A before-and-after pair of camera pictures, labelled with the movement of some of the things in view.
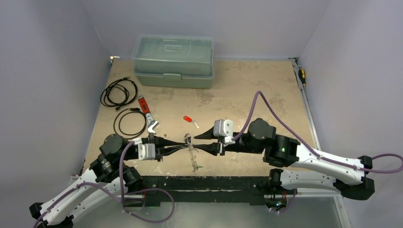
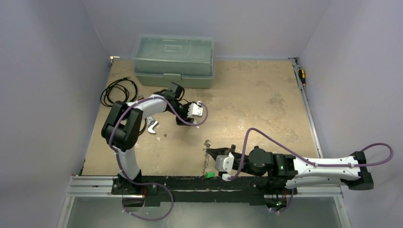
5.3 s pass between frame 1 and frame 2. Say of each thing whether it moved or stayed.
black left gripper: moved
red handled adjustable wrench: stayed
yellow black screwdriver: stayed
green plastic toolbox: stayed
